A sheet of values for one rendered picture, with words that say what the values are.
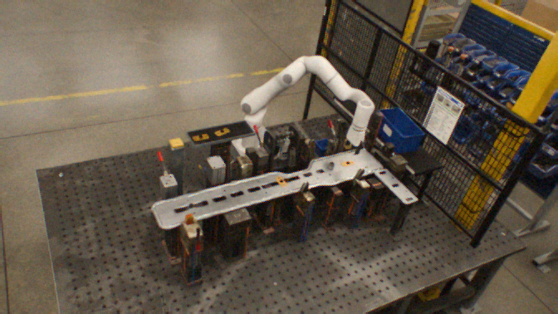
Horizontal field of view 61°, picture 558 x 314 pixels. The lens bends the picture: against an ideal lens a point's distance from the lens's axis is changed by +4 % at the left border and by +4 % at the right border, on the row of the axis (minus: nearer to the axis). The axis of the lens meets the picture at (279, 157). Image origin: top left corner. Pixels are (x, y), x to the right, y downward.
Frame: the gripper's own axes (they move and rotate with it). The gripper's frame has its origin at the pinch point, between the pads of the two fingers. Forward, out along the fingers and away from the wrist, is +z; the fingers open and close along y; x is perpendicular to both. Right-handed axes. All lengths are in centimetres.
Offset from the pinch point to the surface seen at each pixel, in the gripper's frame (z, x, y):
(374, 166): 11.8, 14.6, 8.1
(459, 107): -29, 54, 18
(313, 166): 11.8, -21.8, -5.1
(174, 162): 7, -98, -30
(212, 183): 11, -83, -12
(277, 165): 15.4, -39.3, -16.7
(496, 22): -28, 188, -71
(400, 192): 11.7, 14.4, 32.1
